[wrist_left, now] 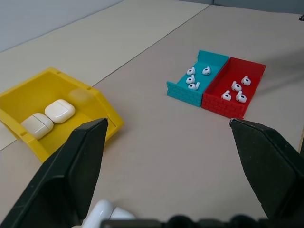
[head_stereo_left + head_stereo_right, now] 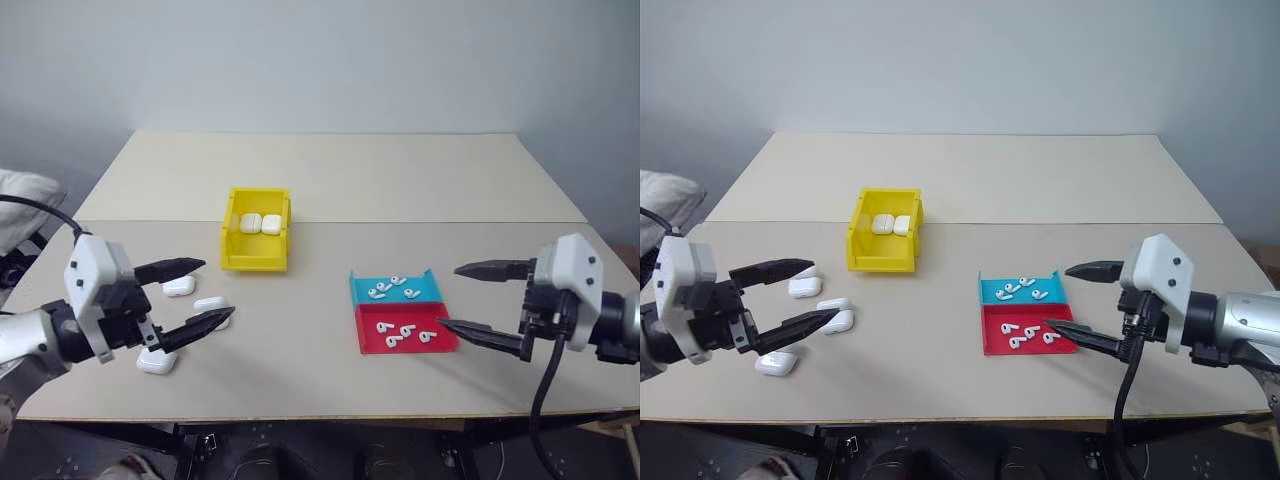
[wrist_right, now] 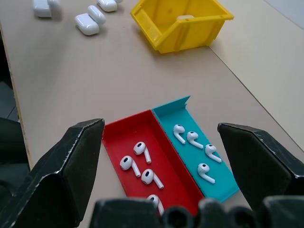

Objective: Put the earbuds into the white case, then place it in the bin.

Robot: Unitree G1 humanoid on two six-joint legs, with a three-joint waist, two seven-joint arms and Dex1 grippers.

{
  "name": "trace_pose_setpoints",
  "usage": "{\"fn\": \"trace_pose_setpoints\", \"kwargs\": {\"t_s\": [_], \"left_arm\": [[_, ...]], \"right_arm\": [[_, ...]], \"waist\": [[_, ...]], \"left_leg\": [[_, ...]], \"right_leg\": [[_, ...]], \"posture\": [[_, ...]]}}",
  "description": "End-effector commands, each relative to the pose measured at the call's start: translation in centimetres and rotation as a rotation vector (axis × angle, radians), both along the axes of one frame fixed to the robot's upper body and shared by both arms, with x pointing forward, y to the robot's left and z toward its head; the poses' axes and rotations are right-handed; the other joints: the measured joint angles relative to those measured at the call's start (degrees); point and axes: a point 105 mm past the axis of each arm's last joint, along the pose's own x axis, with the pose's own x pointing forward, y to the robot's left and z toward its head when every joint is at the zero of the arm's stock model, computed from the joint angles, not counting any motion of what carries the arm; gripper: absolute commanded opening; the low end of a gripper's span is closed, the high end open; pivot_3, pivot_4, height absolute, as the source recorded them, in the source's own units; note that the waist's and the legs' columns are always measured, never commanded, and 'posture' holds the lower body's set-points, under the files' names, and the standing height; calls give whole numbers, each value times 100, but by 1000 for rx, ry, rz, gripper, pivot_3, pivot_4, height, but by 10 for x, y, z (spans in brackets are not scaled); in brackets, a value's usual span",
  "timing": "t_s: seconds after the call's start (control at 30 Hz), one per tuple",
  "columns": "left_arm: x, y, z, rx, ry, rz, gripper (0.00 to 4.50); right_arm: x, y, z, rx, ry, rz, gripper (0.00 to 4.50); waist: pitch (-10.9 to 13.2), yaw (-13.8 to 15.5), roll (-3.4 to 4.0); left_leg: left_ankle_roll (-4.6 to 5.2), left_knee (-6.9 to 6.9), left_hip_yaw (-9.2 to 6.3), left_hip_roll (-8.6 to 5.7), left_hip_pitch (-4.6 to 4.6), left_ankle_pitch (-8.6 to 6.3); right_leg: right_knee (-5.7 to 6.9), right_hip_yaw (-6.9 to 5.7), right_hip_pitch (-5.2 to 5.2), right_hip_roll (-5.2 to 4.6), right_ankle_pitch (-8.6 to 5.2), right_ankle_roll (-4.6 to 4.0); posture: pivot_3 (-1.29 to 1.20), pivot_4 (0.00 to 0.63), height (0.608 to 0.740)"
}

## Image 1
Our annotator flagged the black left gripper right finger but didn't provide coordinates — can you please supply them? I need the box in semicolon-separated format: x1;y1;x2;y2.
229;118;304;220

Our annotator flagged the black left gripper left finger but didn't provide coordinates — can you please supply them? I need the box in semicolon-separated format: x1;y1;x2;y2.
0;117;109;228

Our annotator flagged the white earbud case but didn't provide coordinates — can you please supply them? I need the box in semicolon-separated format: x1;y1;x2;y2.
20;113;54;140
82;199;136;228
44;99;76;124

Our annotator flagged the yellow plastic bin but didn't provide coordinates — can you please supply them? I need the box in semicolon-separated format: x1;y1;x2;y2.
0;67;124;163

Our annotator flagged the red brick-pattern tray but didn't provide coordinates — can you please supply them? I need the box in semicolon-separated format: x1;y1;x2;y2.
201;57;267;119

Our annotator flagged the teal brick-pattern tray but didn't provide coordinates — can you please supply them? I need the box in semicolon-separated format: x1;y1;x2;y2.
166;49;230;108

